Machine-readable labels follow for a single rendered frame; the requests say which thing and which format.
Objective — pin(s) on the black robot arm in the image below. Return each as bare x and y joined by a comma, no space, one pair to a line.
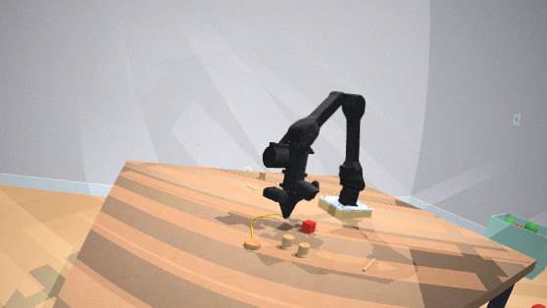
294,148

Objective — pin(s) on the round wooden button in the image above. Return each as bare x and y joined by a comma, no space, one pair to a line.
252,244

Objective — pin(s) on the red cube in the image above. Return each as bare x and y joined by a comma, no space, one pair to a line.
308,226

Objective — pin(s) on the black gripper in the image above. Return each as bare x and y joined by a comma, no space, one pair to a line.
286,200

